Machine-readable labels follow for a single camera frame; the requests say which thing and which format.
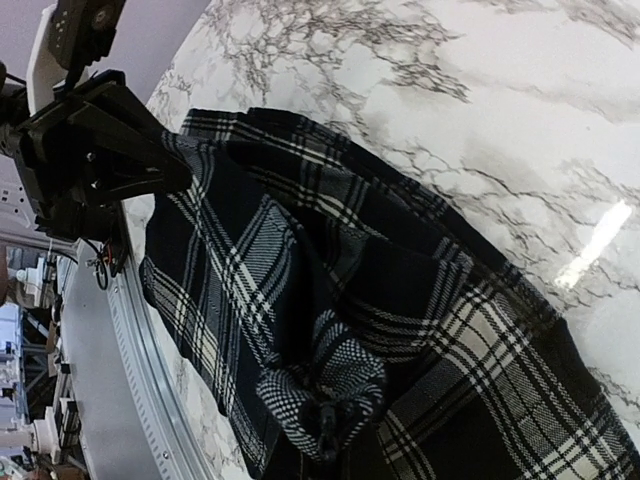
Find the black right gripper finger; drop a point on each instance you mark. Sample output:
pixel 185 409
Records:
pixel 94 146

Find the black white plaid skirt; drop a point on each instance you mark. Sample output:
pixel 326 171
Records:
pixel 351 325

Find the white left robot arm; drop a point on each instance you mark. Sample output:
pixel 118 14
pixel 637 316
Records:
pixel 72 36

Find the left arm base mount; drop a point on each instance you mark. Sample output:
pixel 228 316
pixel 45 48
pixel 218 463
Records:
pixel 102 228

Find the aluminium front frame rail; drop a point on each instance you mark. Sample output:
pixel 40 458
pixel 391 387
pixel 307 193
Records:
pixel 134 424

